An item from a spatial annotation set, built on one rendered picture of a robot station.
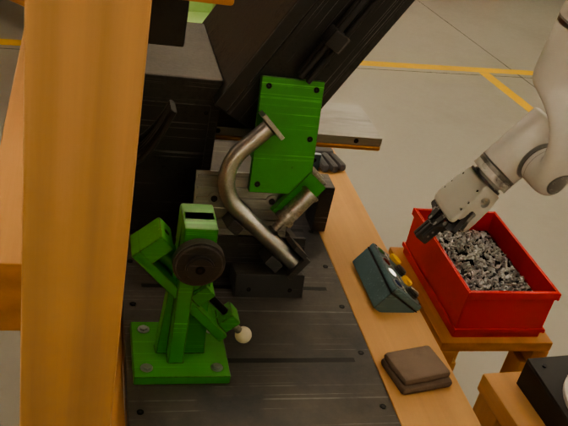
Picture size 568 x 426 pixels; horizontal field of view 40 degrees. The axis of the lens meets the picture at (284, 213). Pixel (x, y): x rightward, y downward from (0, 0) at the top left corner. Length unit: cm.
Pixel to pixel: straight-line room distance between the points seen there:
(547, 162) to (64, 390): 95
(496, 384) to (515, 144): 44
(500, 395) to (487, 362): 149
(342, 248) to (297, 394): 45
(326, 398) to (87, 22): 82
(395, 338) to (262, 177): 38
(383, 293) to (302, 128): 34
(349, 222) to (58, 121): 115
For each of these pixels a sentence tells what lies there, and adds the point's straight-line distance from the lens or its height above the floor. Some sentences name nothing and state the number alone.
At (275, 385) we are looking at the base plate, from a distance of 127.
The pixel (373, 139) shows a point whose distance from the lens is 158.
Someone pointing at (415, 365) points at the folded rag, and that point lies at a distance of 134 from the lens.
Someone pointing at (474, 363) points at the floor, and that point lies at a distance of 295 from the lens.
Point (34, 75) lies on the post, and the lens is 62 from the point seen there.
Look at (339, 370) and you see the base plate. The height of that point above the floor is 90.
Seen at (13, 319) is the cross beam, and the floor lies 120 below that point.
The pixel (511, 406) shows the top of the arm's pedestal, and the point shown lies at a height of 85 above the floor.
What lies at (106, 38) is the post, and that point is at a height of 156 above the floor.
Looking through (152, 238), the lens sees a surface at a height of 114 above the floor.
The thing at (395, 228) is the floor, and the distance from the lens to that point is 356.
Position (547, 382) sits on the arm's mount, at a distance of 146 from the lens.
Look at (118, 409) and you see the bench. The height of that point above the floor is 88.
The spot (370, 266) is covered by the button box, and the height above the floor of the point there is 93.
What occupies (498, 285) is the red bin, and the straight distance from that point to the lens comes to 171.
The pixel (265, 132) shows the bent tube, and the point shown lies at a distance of 135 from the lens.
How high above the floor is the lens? 177
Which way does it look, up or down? 31 degrees down
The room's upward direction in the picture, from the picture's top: 12 degrees clockwise
